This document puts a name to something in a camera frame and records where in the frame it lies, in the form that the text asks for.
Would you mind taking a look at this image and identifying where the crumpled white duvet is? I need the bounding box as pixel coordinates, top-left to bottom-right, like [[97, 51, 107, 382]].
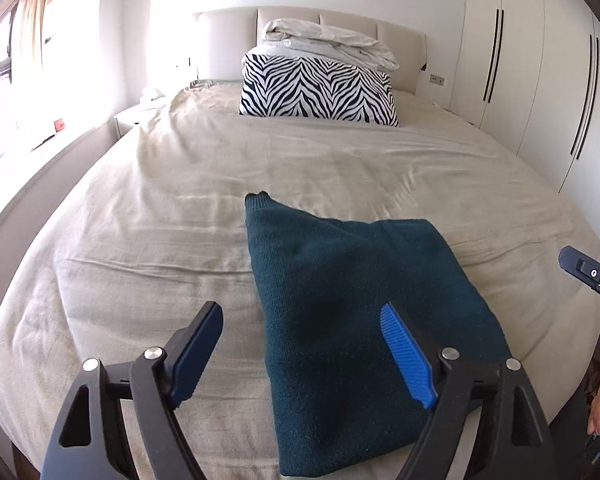
[[259, 17, 400, 72]]

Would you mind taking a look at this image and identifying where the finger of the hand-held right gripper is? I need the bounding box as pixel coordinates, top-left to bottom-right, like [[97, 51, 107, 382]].
[[558, 245, 600, 307]]

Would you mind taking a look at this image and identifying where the beige curtain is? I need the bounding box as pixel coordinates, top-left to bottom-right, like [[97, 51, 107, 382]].
[[10, 0, 47, 87]]

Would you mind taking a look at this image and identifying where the bed with beige sheet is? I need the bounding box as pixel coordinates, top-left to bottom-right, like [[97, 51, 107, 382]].
[[0, 80, 600, 480]]

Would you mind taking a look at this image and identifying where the window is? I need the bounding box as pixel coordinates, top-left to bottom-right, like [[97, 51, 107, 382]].
[[0, 0, 101, 171]]

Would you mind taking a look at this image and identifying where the zebra print pillow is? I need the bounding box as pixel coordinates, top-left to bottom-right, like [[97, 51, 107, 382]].
[[239, 52, 400, 127]]

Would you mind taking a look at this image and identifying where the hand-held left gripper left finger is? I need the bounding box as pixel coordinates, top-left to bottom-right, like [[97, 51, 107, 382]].
[[41, 301, 225, 480]]

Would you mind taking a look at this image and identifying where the dark teal knit sweater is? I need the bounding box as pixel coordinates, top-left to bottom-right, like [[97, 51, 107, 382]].
[[244, 191, 513, 478]]

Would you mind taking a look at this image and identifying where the white wardrobe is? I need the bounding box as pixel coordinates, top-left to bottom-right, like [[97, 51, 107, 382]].
[[447, 0, 600, 241]]

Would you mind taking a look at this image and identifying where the black wardrobe handle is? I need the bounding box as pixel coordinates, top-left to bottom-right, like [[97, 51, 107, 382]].
[[487, 10, 505, 104], [570, 34, 595, 156], [482, 9, 500, 101], [575, 37, 600, 160]]

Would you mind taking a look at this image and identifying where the white nightstand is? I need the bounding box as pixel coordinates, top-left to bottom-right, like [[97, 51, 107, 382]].
[[114, 105, 172, 139]]

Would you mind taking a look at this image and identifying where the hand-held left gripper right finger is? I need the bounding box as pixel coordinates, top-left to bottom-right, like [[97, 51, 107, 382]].
[[380, 302, 556, 480]]

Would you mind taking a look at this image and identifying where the low window ledge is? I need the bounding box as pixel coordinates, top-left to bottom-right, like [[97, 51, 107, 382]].
[[0, 122, 117, 246]]

